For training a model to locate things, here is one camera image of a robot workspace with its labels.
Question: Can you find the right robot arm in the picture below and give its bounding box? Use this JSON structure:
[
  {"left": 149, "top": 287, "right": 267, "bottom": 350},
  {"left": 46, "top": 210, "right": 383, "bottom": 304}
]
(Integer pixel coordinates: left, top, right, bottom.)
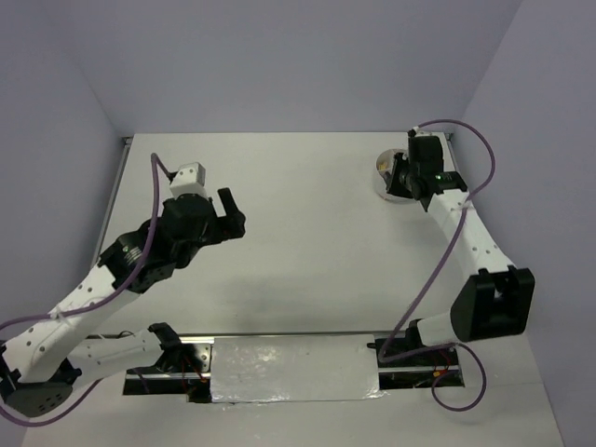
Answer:
[{"left": 385, "top": 130, "right": 535, "bottom": 364}]

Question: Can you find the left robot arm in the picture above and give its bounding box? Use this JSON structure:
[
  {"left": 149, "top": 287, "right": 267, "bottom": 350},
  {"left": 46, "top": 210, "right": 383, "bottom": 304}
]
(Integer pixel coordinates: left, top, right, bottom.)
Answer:
[{"left": 1, "top": 188, "right": 246, "bottom": 418}]

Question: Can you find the white round divided organizer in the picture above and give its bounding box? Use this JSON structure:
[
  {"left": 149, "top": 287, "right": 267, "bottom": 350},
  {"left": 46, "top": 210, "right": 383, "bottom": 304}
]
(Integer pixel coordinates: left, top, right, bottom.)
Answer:
[{"left": 372, "top": 148, "right": 414, "bottom": 205}]

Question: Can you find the silver foil sheet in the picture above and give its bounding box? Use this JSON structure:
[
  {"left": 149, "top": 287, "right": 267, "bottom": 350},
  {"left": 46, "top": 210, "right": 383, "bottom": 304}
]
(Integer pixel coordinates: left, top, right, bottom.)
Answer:
[{"left": 210, "top": 334, "right": 381, "bottom": 403}]

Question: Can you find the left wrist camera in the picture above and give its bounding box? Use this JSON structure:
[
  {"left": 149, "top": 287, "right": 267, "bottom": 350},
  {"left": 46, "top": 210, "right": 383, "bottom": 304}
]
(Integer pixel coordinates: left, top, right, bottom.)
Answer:
[{"left": 169, "top": 162, "right": 208, "bottom": 199}]

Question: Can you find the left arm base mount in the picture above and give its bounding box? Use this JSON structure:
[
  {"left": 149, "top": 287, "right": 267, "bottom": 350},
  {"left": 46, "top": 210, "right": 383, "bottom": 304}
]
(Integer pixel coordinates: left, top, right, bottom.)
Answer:
[{"left": 122, "top": 335, "right": 214, "bottom": 404}]

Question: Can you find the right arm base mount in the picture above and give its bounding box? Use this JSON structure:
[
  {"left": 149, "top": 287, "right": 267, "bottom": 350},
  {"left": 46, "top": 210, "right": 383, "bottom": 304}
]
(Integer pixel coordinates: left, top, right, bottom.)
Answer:
[{"left": 367, "top": 332, "right": 464, "bottom": 391}]

